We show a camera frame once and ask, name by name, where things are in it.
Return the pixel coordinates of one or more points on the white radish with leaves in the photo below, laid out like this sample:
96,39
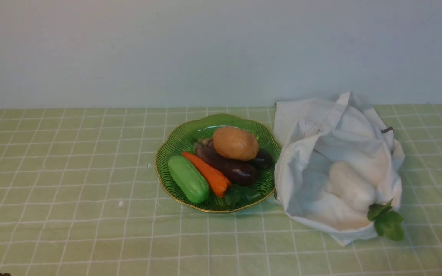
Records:
362,199

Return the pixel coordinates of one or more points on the green glass plate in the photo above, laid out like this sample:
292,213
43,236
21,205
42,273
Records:
182,138

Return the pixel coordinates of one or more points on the orange carrot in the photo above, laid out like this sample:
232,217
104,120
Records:
218,183

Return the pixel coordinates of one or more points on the white cloth bag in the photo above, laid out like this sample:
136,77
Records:
316,133

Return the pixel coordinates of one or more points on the green cucumber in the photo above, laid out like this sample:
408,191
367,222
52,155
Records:
188,179

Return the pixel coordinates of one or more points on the dark purple eggplant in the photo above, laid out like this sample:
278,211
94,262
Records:
238,172

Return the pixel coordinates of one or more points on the brown potato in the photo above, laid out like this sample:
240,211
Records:
235,143

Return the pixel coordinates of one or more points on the green checkered tablecloth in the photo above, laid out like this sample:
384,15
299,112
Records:
79,196

